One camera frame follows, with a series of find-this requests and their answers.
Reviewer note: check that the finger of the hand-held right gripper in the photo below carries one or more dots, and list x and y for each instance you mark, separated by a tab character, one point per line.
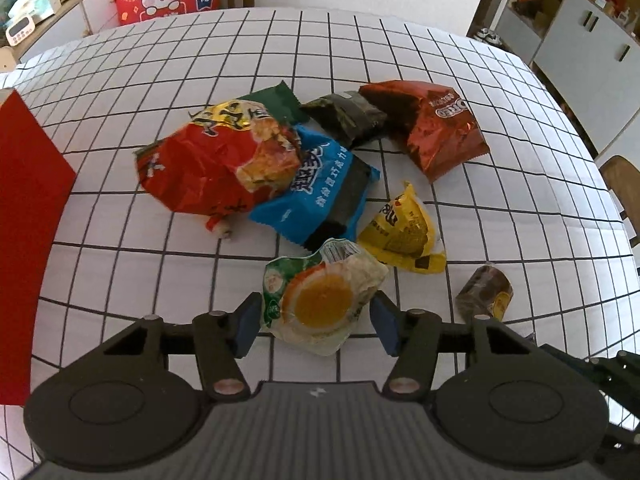
620	385

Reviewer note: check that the small brown snack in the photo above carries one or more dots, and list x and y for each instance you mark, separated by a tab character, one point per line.
482	292

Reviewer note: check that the large red snack bag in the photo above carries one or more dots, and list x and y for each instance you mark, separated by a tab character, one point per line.
200	170

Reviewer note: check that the red-brown cookie packet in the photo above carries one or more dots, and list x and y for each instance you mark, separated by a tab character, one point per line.
440	135

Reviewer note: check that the white grid tablecloth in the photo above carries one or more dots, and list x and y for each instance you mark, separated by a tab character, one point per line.
350	45

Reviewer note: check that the dark seaweed snack packet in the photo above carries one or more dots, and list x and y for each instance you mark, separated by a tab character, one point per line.
347	117

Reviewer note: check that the beige sausage stick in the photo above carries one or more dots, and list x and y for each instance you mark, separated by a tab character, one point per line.
220	226

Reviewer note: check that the open shelf unit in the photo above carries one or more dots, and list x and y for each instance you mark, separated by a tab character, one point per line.
530	15

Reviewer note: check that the green and orange snack packet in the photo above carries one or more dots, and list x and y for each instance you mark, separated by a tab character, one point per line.
320	300

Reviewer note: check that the blue snack packet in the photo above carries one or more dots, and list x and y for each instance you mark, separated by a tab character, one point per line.
305	200

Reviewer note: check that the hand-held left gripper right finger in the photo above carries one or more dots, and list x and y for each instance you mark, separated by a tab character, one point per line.
385	327

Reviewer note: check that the white sideboard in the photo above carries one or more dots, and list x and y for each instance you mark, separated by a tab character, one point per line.
75	15

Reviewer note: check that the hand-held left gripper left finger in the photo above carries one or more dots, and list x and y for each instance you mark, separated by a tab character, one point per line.
247	327

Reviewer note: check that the dark green snack packet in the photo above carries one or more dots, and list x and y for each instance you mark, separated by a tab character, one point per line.
272	100

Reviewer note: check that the white tissue box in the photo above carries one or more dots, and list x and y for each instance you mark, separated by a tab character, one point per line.
35	5

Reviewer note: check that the yellow snack packet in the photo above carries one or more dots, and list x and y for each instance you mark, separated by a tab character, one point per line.
400	232

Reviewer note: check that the white digital timer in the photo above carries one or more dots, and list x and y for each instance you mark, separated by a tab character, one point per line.
19	30

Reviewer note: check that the red cardboard box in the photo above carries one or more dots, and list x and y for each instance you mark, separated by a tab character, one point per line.
25	220

